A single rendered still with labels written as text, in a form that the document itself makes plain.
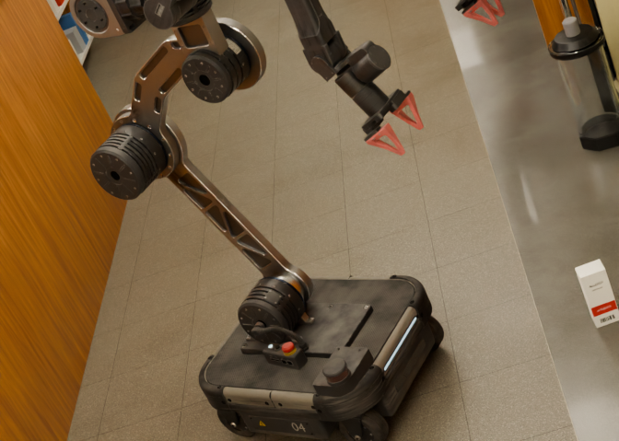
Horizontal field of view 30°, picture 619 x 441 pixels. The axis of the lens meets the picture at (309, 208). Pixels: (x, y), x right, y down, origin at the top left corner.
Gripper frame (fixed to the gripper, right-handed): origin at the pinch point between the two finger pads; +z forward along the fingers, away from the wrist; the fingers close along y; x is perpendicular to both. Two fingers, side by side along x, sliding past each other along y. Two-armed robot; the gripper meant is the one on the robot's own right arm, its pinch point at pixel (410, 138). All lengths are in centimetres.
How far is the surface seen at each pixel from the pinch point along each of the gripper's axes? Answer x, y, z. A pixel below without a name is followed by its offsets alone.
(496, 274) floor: 89, 82, 70
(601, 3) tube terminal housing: -40.6, 22.8, 6.1
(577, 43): -40.6, 6.8, 6.2
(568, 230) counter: -29.9, -20.3, 27.4
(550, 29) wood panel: -9, 51, 10
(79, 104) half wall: 250, 140, -73
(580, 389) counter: -43, -60, 35
